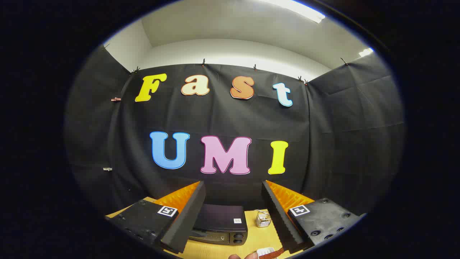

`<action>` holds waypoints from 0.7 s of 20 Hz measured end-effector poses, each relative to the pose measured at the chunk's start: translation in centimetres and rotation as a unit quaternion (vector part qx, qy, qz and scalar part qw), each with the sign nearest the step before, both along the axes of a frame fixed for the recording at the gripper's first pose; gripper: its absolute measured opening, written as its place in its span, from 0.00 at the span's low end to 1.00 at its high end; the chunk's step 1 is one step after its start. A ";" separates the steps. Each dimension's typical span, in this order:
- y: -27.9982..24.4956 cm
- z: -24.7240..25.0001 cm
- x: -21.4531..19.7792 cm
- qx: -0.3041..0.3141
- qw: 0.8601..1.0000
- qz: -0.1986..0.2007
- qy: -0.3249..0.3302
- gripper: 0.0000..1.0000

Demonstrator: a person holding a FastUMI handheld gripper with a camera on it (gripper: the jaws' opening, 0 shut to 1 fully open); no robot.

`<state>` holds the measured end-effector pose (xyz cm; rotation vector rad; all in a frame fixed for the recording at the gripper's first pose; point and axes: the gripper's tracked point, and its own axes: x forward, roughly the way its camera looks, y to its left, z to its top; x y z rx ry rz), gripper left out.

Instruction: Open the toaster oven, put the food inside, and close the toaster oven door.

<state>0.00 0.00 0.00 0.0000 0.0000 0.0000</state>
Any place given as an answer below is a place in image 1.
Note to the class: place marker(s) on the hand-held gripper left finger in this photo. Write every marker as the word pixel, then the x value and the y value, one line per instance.
pixel 187 219

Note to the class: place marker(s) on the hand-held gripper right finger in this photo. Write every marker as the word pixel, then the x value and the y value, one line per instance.
pixel 278 216

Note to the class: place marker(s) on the black toaster oven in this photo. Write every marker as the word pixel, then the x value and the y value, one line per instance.
pixel 219 220

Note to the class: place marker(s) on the red meat slice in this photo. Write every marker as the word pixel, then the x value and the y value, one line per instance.
pixel 274 255

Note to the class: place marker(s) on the small clear holder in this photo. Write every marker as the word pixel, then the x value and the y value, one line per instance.
pixel 263 219

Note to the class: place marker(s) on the white rectangular ribbed dish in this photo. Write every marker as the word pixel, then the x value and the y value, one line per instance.
pixel 265 250

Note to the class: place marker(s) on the small ceiling light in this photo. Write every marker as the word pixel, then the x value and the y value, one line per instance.
pixel 366 52

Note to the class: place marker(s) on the long ceiling light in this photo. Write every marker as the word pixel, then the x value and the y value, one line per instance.
pixel 298 10

